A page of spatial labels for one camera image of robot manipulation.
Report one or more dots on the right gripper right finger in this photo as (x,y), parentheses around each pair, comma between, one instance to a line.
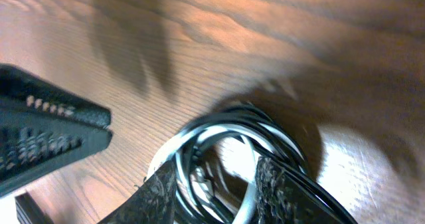
(285,195)

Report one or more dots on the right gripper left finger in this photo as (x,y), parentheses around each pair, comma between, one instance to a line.
(153,202)

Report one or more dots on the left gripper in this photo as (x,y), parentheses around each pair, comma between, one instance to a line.
(33,145)

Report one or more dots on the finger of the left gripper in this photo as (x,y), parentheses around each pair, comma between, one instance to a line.
(31,91)

